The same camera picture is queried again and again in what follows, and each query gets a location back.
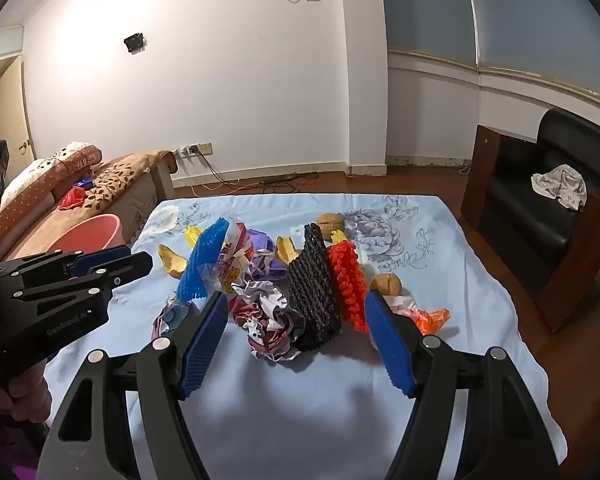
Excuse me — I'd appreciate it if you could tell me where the orange white plastic bag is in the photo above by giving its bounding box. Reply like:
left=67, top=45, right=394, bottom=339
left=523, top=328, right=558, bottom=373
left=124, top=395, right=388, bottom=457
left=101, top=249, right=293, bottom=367
left=382, top=295, right=452, bottom=337

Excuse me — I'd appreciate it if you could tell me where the red plastic bag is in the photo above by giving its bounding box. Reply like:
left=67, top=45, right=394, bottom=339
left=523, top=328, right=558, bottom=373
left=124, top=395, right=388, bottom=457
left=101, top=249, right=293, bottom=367
left=59, top=187, right=86, bottom=211

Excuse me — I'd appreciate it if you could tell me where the red foam net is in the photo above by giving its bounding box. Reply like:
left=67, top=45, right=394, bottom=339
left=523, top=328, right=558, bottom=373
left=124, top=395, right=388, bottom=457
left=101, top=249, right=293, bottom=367
left=326, top=240, right=370, bottom=332

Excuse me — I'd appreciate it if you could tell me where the brown patterned sofa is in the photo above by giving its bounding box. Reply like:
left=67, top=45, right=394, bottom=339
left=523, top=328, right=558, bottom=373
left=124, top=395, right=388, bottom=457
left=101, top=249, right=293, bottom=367
left=0, top=149, right=178, bottom=261

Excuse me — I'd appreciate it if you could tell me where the white wall socket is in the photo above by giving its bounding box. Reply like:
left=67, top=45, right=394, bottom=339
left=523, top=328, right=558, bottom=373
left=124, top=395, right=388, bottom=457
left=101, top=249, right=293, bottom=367
left=174, top=142, right=213, bottom=158

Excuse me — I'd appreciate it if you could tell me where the walnut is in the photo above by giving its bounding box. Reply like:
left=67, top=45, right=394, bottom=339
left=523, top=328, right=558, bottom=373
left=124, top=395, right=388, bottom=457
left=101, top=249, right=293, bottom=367
left=316, top=213, right=347, bottom=233
left=370, top=273, right=403, bottom=297

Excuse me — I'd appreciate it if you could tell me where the blue foam net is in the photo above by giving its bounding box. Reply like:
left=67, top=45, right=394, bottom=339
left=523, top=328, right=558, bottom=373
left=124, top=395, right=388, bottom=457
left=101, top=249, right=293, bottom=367
left=176, top=216, right=229, bottom=302

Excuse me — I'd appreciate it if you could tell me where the black leather wooden armchair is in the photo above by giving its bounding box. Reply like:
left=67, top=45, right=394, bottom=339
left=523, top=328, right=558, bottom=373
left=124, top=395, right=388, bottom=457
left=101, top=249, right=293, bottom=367
left=460, top=107, right=600, bottom=333

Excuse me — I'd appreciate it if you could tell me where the printed paper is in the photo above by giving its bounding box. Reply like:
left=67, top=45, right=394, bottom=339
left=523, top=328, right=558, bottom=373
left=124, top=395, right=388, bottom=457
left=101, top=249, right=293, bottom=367
left=230, top=277, right=306, bottom=361
left=151, top=296, right=206, bottom=343

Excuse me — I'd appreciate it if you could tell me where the white crumpled cloth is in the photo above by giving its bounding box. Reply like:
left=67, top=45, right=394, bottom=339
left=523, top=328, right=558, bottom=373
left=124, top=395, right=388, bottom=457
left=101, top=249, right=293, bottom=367
left=531, top=164, right=587, bottom=211

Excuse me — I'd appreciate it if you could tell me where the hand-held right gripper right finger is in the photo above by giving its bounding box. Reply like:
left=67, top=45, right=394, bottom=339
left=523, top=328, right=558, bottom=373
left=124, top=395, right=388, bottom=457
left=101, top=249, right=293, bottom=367
left=362, top=290, right=561, bottom=480

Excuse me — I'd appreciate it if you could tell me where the pink plastic bucket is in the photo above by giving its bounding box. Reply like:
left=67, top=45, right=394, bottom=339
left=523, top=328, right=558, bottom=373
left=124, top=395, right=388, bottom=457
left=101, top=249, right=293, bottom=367
left=44, top=214, right=126, bottom=256

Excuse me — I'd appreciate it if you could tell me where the folded polka dot quilt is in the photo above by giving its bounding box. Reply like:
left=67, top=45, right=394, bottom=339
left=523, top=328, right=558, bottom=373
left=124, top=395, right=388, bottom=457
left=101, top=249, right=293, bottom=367
left=0, top=142, right=103, bottom=241

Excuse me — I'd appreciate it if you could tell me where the window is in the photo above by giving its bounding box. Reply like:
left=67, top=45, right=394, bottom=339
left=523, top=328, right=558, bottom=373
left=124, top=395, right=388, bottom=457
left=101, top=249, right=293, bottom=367
left=380, top=0, right=600, bottom=106

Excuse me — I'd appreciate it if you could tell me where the person's left hand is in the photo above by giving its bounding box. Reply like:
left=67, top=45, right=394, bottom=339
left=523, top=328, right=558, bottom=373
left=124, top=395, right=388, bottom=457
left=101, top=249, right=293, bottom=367
left=0, top=362, right=53, bottom=423

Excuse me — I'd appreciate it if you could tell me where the orange peel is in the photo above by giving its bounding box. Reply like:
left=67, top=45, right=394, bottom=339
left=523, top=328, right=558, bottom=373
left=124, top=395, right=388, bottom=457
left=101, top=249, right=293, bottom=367
left=158, top=244, right=188, bottom=278
left=275, top=236, right=297, bottom=266

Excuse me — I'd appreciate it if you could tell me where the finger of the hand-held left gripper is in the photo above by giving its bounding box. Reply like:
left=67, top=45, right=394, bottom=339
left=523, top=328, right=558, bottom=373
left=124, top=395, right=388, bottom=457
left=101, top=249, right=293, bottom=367
left=0, top=245, right=132, bottom=282
left=12, top=252, right=154, bottom=311

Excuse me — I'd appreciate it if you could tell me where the black power cable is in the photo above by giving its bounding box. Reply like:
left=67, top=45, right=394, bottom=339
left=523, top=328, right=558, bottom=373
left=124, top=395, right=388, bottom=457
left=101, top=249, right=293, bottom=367
left=192, top=152, right=321, bottom=193

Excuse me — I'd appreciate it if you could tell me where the cream door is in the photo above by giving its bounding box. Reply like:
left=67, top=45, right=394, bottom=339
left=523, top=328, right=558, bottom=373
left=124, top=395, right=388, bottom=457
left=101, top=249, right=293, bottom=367
left=0, top=55, right=36, bottom=161

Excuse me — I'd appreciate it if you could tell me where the black foam net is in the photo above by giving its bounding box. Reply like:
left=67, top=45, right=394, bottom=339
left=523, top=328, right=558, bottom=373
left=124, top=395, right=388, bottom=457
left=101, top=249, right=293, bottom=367
left=286, top=223, right=343, bottom=353

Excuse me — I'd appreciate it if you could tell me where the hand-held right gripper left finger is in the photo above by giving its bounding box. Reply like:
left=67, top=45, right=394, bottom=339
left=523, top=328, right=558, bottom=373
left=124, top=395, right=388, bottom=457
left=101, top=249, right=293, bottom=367
left=37, top=290, right=231, bottom=480

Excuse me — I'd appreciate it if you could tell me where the white red snack bag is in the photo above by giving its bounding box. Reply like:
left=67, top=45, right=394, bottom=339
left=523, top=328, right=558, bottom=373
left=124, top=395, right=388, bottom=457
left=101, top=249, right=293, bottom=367
left=215, top=220, right=261, bottom=296

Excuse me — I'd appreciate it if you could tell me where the purple plastic wrapper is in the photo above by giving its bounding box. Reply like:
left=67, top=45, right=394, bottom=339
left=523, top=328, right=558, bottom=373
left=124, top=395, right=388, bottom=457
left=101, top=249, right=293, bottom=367
left=245, top=228, right=291, bottom=281

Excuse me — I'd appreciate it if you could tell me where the light blue floral sheet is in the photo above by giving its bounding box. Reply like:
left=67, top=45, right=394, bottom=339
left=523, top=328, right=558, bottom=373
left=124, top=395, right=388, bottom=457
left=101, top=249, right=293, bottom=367
left=45, top=194, right=568, bottom=480

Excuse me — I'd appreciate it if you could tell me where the person's left forearm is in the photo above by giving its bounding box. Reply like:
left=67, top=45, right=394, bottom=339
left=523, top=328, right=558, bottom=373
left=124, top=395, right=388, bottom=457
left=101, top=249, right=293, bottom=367
left=0, top=460, right=43, bottom=480

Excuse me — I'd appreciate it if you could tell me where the bed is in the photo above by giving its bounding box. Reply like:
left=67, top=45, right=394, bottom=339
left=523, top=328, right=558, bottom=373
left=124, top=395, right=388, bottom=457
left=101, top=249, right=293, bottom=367
left=115, top=152, right=178, bottom=241

